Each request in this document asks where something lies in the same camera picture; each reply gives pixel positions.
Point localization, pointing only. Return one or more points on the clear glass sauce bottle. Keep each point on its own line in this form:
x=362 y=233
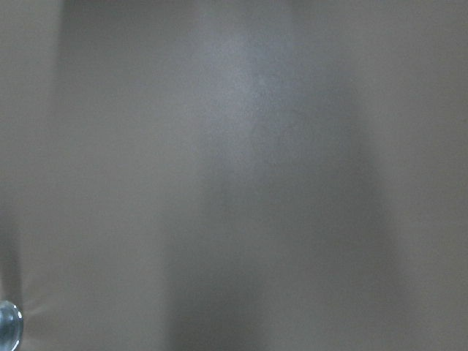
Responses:
x=11 y=326

